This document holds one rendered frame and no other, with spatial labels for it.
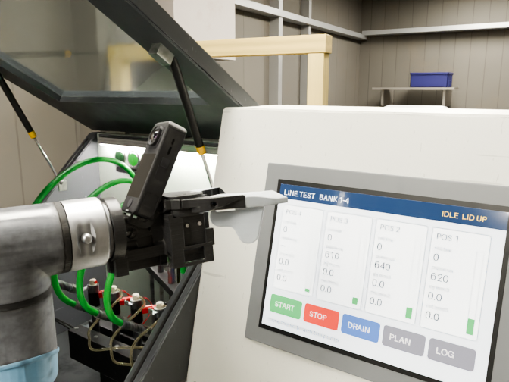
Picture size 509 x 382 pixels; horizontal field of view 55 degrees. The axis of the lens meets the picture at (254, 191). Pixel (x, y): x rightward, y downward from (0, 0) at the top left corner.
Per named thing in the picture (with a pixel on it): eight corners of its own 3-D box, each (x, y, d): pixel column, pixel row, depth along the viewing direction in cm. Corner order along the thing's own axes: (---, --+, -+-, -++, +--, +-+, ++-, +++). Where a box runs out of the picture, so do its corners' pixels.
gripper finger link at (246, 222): (290, 238, 58) (213, 242, 59) (286, 189, 58) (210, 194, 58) (291, 243, 55) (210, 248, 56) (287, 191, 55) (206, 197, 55)
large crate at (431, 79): (452, 87, 662) (453, 73, 658) (448, 87, 631) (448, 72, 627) (415, 87, 687) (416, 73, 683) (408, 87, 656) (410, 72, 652)
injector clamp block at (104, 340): (72, 382, 129) (67, 329, 125) (103, 364, 137) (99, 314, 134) (164, 432, 110) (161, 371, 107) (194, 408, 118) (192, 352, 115)
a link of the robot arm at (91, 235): (52, 199, 54) (69, 203, 47) (94, 194, 56) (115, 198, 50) (60, 265, 55) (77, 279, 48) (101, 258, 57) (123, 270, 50)
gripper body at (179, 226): (192, 251, 64) (99, 269, 57) (186, 185, 63) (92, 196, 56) (220, 259, 57) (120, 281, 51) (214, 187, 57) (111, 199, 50)
